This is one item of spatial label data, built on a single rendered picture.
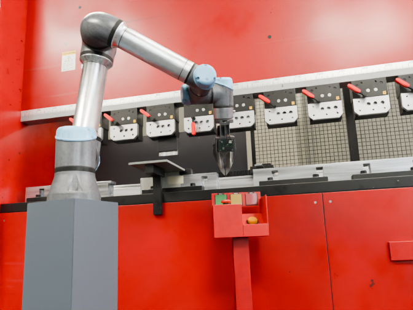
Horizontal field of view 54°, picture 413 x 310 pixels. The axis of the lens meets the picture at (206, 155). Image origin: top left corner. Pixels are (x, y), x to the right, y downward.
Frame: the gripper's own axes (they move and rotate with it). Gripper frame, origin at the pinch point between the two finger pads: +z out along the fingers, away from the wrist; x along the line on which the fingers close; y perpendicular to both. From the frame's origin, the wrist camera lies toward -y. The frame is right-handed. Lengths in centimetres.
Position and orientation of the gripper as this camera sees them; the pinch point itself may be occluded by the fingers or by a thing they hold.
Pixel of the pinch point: (225, 171)
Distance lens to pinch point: 155.4
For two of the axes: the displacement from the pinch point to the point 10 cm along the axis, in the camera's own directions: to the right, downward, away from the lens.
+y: 0.2, 1.4, -9.9
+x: 10.0, -0.4, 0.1
